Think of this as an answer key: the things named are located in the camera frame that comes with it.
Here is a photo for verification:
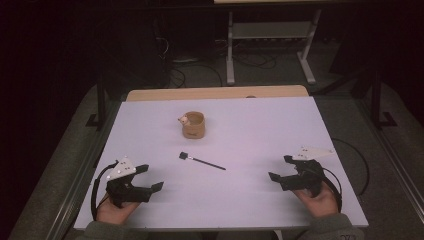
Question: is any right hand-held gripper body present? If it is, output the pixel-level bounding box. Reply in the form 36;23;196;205
281;146;336;198

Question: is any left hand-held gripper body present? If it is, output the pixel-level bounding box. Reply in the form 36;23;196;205
105;156;153;210

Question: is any black stick with square head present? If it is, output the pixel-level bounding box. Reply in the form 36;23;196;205
178;151;227;171

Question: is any tan cup with bear figure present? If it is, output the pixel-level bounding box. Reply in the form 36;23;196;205
177;110;206;140

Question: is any person's right hand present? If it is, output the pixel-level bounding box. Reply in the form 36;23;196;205
293;183;340;220

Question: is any person's left hand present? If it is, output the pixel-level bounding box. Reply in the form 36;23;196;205
96;196;141;225

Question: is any black metal stand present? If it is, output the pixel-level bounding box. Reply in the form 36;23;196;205
369;68;398;130
85;74;108;132

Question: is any wooden table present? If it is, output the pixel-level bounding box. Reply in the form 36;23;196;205
126;84;310;103

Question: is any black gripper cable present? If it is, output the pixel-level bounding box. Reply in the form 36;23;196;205
91;159;120;221
319;165;344;214

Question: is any metal floor rail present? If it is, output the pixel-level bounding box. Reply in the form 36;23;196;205
46;101;122;240
352;98;424;221

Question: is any black floor cable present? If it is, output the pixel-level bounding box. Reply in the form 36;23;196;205
331;136;371;196
170;62;224;89
232;52;278;70

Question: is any white metal desk frame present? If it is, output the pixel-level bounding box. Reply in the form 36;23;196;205
225;9;323;86

